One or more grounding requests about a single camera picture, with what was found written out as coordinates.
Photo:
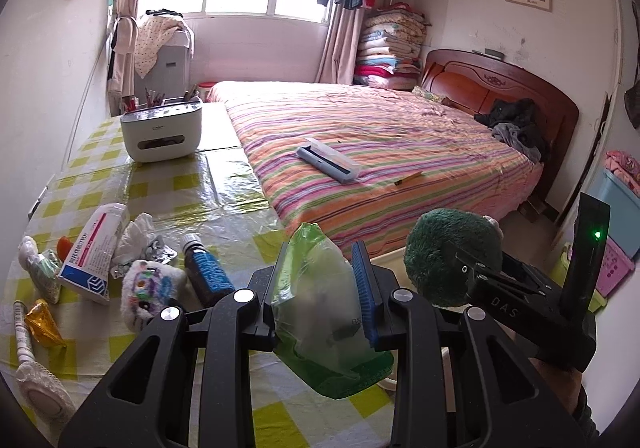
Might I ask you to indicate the stack of folded quilts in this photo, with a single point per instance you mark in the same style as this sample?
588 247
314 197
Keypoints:
390 43

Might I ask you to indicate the floral cloth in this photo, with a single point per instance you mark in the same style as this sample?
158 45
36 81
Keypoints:
427 94

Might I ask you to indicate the wooden headboard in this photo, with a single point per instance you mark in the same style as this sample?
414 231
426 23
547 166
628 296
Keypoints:
500 78

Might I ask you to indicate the blue grey pencil case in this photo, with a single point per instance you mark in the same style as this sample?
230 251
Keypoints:
327 160

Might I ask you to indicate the yellow pencil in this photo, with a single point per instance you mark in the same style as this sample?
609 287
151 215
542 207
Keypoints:
409 178

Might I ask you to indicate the white plush toy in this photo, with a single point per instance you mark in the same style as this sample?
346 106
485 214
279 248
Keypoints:
150 288

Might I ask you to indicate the white lace covered pad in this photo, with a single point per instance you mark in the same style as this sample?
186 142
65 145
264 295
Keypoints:
42 393

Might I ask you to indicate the white jar red lid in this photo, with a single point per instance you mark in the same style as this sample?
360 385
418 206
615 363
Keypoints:
206 92

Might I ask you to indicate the dark hanging bag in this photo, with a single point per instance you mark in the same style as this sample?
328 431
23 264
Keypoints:
634 103

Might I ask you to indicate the silver blister pack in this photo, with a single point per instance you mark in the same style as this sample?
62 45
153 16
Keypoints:
160 253

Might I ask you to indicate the blue plastic drawer cabinet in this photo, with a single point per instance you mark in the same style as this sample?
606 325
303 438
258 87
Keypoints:
607 203

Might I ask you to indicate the pink cloth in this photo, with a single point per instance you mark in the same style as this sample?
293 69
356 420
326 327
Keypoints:
622 168

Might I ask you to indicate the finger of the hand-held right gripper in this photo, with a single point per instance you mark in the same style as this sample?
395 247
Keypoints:
500 300

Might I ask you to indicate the small orange item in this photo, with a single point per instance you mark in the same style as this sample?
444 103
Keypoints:
64 247

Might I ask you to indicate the person's right forearm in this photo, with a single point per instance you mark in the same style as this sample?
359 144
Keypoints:
565 403

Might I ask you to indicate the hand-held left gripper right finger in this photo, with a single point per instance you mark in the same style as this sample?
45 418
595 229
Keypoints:
361 288

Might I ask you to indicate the dark jacket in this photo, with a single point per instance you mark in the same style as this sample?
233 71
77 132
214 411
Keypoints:
520 110

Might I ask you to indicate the white paper wrapped stick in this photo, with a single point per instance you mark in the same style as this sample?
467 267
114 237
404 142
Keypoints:
21 333

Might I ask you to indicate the green white checked tablecloth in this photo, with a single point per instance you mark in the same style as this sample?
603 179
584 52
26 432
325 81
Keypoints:
165 193

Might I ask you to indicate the striped bed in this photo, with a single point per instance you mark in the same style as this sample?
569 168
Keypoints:
375 138

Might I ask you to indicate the bunch of pens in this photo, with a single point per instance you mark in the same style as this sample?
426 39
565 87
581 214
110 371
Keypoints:
150 98

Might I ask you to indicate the dark blue bottle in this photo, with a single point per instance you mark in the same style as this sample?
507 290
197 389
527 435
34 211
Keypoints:
207 273

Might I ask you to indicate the crumpled white tissue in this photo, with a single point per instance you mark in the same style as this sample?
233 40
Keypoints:
132 238

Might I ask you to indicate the white blue medicine box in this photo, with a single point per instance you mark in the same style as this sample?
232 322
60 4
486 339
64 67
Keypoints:
92 253

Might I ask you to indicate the white green fuzzy item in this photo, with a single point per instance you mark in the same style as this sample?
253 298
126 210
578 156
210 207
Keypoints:
40 273

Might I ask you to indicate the pink plastic basket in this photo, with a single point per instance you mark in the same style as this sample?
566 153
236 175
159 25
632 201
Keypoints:
617 268

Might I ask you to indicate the dotted white cloth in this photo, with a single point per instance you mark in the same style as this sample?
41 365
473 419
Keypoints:
152 40

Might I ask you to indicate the gold foil wrapper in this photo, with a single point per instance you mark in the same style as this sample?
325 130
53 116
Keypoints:
42 323

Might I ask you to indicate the white plastic bin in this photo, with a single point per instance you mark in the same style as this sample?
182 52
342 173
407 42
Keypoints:
387 262

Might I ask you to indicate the white appliance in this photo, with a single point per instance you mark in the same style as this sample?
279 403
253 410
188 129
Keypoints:
172 68

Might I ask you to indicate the green fluffy ball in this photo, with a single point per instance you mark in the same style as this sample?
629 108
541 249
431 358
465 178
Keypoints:
435 248

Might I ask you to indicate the green plastic bag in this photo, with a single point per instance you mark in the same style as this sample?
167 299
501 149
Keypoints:
320 303

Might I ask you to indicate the white desk organizer box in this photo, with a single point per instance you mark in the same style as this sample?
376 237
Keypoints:
160 128

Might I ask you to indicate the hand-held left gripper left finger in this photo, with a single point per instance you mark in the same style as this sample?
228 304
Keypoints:
260 313

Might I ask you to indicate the grey cloth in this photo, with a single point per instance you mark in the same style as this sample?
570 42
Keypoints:
507 132

